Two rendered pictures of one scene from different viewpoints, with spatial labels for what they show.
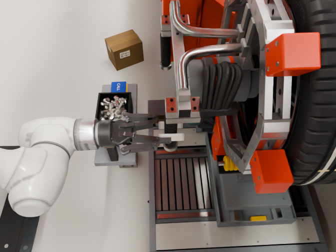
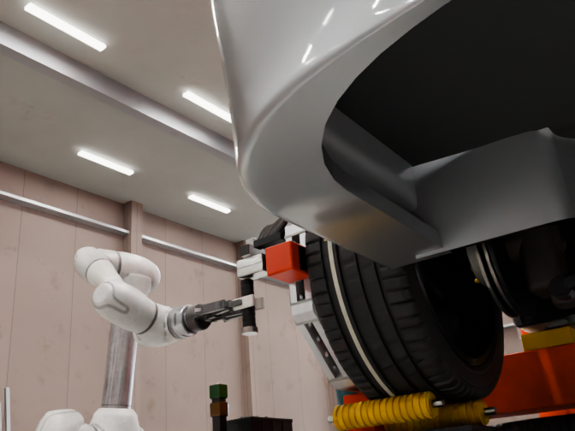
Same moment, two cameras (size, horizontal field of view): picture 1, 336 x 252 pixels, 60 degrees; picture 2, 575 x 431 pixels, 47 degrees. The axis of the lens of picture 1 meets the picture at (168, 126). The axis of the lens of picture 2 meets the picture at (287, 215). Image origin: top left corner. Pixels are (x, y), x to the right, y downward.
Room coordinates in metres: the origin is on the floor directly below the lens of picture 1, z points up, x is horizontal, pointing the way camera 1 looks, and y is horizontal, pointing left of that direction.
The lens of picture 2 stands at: (-0.86, -1.13, 0.35)
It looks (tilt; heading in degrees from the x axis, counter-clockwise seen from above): 23 degrees up; 37
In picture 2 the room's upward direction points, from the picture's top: 5 degrees counter-clockwise
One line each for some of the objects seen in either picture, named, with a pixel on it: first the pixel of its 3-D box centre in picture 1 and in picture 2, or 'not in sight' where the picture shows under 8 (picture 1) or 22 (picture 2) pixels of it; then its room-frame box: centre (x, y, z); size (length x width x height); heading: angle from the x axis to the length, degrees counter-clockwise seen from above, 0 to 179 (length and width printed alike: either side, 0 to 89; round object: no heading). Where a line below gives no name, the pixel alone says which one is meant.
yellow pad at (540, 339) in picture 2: not in sight; (553, 341); (1.15, -0.57, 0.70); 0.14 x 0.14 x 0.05; 3
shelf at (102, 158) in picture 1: (117, 121); not in sight; (0.76, 0.23, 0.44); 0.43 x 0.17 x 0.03; 3
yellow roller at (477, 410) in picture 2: not in sight; (435, 418); (0.64, -0.40, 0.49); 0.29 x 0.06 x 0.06; 93
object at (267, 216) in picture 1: (246, 174); not in sight; (0.64, -0.40, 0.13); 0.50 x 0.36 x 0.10; 3
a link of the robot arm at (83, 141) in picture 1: (89, 134); (186, 321); (0.44, 0.22, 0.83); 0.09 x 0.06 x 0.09; 3
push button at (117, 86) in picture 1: (118, 88); not in sight; (0.93, 0.24, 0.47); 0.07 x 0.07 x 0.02; 3
